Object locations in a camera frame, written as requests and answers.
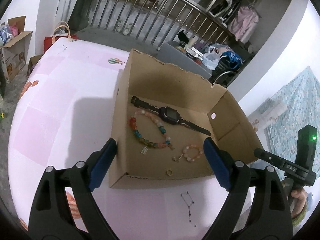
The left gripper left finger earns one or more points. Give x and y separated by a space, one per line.
51 217

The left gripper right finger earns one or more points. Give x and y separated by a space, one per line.
269 216

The black smart watch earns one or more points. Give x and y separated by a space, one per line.
168 114

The brown cardboard box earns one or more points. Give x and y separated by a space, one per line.
198 101

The right hand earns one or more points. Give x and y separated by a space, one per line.
299 198

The teal patterned blanket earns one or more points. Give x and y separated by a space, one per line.
281 116

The pink balloon print bedsheet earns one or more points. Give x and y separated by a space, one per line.
65 113

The gold ladder charm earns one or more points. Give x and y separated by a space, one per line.
144 150

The wheelchair with blue bag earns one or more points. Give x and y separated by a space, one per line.
230 65

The white plastic bag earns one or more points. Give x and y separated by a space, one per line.
210 57

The pink hanging garment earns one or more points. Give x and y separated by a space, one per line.
244 24

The open cardboard box with clutter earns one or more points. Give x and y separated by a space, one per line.
13 56

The grey low cabinet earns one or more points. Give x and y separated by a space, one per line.
169 53

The red tote bag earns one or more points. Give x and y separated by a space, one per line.
50 40

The metal balcony railing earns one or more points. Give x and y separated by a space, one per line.
148 21

